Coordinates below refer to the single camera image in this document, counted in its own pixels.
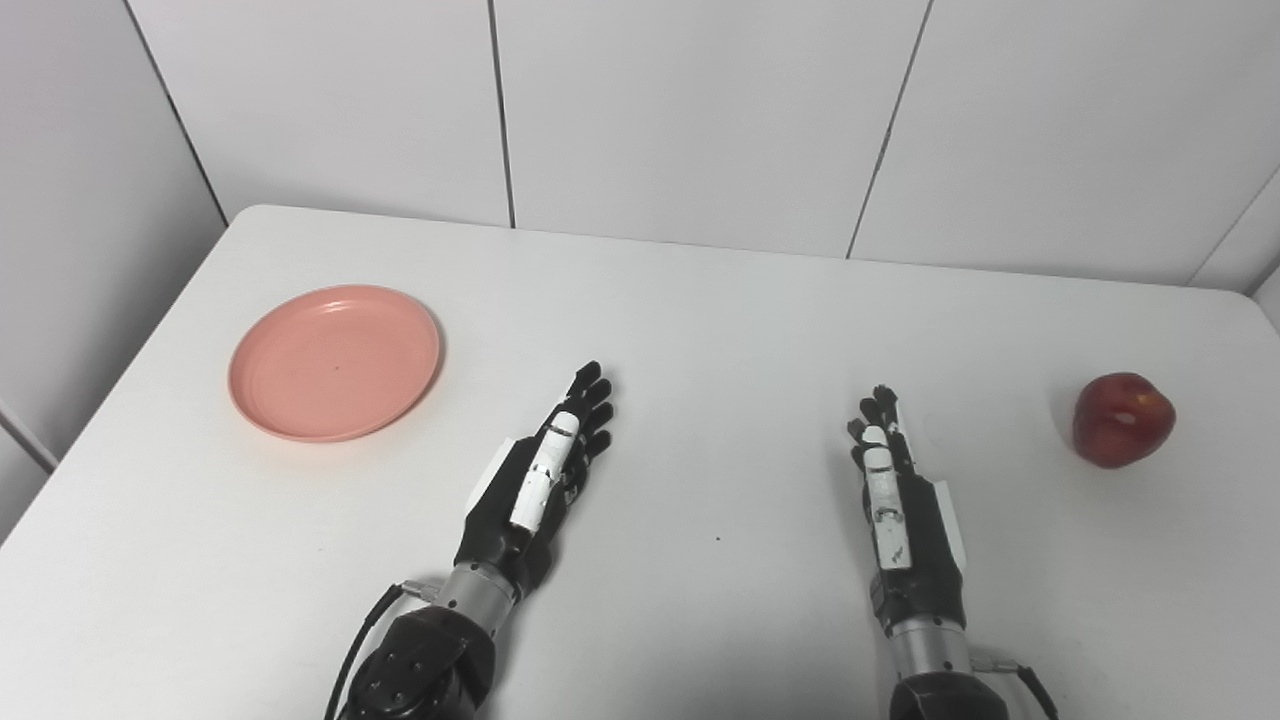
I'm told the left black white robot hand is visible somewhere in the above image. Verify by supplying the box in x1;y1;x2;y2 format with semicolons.
454;361;615;599

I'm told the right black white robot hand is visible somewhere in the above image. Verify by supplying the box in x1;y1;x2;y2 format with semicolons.
847;385;969;633

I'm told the pink round plate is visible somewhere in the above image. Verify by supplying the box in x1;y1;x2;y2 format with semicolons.
227;285;443;444

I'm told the red apple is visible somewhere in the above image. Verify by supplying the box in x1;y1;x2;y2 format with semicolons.
1072;372;1177;469

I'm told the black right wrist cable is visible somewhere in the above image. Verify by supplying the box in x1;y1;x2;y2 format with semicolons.
970;650;1060;720

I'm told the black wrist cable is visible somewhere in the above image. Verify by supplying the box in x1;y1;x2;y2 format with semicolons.
970;650;1060;720
324;580;443;720

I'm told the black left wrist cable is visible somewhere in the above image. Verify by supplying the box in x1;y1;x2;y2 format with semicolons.
324;580;443;720

